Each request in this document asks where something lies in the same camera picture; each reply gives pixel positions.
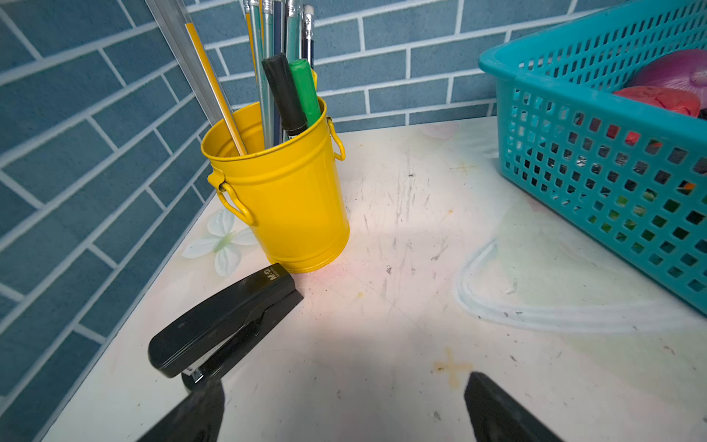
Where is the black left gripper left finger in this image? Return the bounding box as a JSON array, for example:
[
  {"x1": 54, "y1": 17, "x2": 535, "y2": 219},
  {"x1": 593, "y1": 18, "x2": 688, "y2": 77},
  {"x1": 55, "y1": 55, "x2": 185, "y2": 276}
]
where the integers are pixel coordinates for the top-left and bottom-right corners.
[{"x1": 139, "y1": 381, "x2": 225, "y2": 442}]

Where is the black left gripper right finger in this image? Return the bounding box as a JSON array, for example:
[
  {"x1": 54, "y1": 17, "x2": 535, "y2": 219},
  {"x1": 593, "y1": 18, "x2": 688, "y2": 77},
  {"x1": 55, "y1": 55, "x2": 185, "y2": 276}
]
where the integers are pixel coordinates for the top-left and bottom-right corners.
[{"x1": 464, "y1": 371, "x2": 561, "y2": 442}]

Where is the green marker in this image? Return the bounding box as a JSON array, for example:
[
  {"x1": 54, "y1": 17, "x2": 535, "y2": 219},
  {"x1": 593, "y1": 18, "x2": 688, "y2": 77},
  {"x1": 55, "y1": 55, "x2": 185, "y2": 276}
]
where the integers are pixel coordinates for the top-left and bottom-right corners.
[{"x1": 289, "y1": 59, "x2": 321, "y2": 127}]

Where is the yellow metal pen bucket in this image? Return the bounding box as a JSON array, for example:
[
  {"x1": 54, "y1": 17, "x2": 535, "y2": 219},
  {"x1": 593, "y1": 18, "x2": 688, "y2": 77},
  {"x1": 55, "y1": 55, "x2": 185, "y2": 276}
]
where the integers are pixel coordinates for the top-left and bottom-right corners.
[{"x1": 201, "y1": 103, "x2": 350, "y2": 274}]

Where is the purple toy onion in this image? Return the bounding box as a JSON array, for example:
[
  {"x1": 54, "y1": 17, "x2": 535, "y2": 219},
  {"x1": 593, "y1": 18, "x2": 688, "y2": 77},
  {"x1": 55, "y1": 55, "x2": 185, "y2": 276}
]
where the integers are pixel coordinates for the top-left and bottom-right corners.
[{"x1": 625, "y1": 49, "x2": 706, "y2": 109}]

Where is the black stapler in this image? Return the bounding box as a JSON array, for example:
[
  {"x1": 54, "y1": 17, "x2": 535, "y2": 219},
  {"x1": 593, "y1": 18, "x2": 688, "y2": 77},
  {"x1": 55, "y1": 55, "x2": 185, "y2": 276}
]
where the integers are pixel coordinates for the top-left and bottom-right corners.
[{"x1": 148, "y1": 263, "x2": 304, "y2": 392}]

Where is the red toy pepper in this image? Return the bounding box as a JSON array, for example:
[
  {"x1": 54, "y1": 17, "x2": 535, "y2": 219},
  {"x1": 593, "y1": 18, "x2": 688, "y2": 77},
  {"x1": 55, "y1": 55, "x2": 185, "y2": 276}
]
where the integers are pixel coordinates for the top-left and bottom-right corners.
[{"x1": 614, "y1": 86, "x2": 701, "y2": 118}]

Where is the black marker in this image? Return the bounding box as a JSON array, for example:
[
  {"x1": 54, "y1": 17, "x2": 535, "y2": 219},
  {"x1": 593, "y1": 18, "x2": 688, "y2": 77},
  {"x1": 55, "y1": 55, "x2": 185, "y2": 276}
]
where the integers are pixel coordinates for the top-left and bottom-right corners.
[{"x1": 261, "y1": 53, "x2": 307, "y2": 137}]

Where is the teal plastic basket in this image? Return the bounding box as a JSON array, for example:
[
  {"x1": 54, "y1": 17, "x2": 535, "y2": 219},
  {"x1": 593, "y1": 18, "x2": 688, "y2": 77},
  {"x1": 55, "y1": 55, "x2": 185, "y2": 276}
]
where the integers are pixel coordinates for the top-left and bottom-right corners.
[{"x1": 479, "y1": 1, "x2": 706, "y2": 311}]

